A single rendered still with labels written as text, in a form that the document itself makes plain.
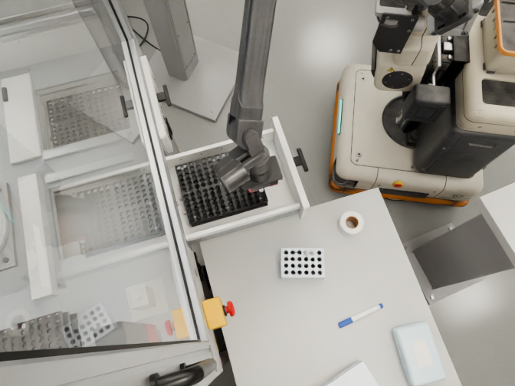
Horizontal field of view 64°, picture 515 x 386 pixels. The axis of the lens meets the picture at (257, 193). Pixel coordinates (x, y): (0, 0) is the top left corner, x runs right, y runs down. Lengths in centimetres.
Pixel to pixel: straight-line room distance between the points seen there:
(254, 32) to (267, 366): 85
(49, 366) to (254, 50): 71
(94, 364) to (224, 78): 213
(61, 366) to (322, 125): 209
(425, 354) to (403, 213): 106
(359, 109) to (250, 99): 120
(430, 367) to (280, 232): 54
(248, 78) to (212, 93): 146
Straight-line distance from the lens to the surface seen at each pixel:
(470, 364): 219
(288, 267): 119
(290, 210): 114
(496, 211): 146
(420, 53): 148
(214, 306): 107
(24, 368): 24
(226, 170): 90
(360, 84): 210
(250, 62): 86
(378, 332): 126
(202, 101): 230
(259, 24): 86
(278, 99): 233
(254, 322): 121
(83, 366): 30
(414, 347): 124
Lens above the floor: 197
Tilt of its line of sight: 71 degrees down
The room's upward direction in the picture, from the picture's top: straight up
